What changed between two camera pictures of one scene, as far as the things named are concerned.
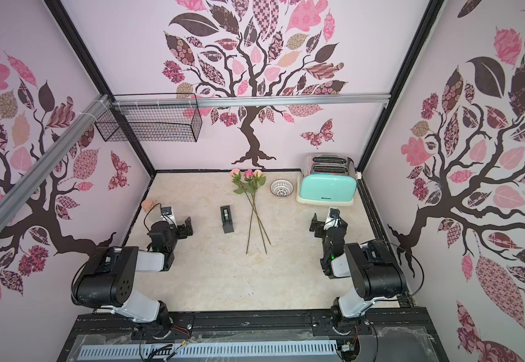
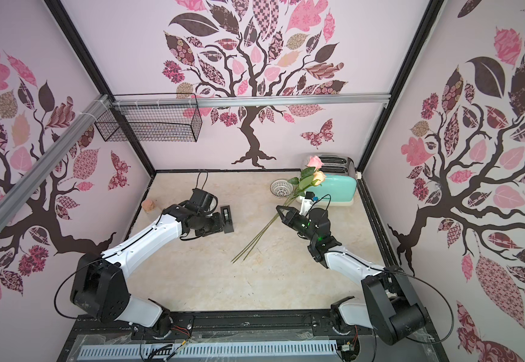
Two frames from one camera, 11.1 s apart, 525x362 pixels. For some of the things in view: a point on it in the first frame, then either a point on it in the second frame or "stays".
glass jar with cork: [147, 205] stays
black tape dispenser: [226, 219] stays
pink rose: [236, 173] → [315, 162]
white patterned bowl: [281, 187] stays
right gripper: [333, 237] → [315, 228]
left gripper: [189, 226] → [218, 224]
